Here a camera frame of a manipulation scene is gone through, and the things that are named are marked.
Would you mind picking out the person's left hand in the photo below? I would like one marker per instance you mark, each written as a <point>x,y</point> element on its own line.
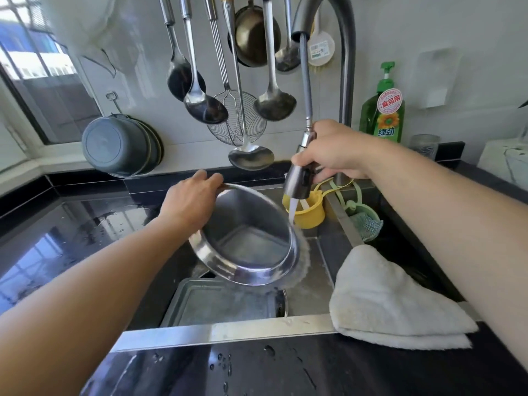
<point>190,206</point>

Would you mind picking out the person's right hand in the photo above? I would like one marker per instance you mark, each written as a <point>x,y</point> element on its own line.
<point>334,152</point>

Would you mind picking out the round steel basin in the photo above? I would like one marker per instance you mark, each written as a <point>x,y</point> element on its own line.
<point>247,235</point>

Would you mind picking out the rectangular steel tray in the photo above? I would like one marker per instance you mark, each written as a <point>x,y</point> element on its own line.
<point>214,302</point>

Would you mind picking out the steel gooseneck faucet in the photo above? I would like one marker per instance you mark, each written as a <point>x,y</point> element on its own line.
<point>346,45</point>

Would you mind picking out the person's left forearm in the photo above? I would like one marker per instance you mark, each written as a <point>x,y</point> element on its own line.
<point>82,309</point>

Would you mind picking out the person's right forearm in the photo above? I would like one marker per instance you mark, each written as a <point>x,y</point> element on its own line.
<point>462,235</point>

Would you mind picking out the green dish soap bottle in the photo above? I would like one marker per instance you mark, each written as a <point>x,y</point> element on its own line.
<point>384,115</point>

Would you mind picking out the dark green hanging basin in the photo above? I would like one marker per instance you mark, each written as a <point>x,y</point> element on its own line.
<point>157,146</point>

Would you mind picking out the yellow hanging sink cup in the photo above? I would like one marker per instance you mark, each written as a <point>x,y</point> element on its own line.
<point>307,217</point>

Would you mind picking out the green hanging sponge holder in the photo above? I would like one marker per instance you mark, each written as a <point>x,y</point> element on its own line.
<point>365,220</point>

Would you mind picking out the clear plastic cup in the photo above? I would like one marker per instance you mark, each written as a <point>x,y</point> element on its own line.
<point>425,146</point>

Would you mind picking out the grey hanging basin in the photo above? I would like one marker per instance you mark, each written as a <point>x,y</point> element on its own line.
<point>117,146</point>

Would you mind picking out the steel soup ladle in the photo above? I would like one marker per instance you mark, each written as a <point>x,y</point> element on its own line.
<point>206,107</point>

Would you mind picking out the white dish brush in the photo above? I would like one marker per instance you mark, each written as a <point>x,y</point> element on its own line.
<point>322,49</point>

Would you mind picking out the hanging steel ladles and skimmer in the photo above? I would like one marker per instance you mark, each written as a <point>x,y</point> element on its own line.
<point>181,78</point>

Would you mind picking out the stainless steel sink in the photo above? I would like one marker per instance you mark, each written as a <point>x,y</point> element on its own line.
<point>318,280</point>

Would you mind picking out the white dish rag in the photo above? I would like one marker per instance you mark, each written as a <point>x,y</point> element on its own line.
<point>396,305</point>

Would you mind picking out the white hanging cloth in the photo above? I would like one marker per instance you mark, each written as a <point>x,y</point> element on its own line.
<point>91,24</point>

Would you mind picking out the steel wall hook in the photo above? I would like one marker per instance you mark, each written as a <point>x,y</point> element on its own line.
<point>113,103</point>

